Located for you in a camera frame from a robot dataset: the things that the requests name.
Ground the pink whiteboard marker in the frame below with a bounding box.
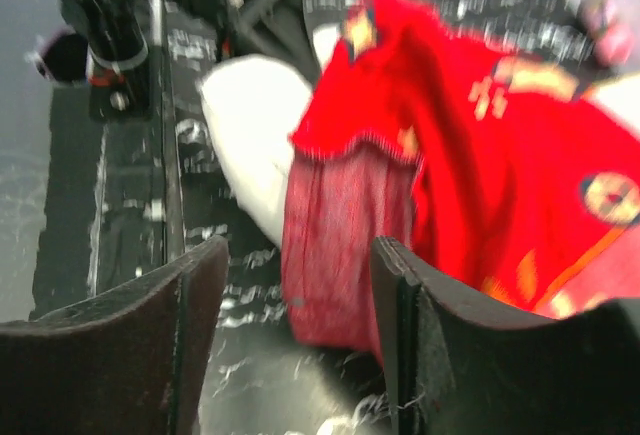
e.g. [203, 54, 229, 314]
[578, 0, 635, 67]

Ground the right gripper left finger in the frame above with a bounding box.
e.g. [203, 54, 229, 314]
[1, 236, 229, 435]

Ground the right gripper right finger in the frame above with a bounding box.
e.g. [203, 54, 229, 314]
[370, 237, 639, 434]

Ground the small yellow-framed whiteboard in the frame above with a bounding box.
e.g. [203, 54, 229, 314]
[584, 73, 640, 126]

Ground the red patterned pillowcase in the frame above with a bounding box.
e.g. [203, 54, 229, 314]
[281, 0, 639, 353]

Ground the white pillow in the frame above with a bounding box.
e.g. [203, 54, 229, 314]
[200, 55, 317, 246]

